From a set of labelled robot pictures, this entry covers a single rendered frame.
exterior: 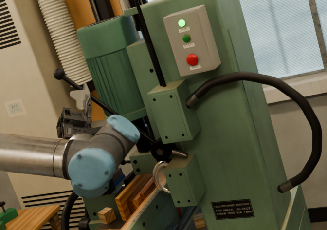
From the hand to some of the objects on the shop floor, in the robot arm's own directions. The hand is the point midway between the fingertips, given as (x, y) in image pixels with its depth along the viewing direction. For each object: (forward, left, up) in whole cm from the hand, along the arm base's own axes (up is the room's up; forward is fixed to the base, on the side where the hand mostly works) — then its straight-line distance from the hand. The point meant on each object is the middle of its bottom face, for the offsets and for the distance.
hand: (79, 103), depth 152 cm
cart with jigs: (+88, +113, -128) cm, 192 cm away
